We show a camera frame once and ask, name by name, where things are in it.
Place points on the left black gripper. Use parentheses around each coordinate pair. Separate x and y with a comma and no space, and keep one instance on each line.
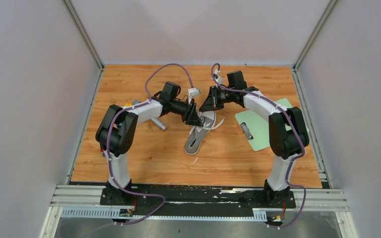
(191,117)

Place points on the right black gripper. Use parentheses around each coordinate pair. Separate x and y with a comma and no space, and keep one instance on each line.
(209,104)

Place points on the white shoelace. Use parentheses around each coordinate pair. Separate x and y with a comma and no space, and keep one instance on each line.
(209,122)

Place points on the grey canvas sneaker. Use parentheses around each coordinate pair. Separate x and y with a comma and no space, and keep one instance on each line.
(194,142)

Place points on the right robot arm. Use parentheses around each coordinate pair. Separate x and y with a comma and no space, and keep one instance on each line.
(287,131)

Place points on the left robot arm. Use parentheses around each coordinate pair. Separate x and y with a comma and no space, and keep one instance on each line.
(117,129)

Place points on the silver microphone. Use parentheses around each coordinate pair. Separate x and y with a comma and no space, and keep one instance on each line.
(156,121)

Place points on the green clipboard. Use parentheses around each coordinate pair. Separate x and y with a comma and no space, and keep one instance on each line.
(254,120)

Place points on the blue red toy car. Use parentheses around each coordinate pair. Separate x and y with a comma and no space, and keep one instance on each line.
(103,152)

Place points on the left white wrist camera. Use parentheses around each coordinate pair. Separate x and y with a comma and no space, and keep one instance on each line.
(193,92)

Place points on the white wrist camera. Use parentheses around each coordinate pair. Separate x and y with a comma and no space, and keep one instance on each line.
(218,80)
(193,92)

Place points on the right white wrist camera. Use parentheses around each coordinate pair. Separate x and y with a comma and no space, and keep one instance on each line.
(218,80)

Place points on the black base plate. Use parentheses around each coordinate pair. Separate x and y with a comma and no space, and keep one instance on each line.
(194,201)

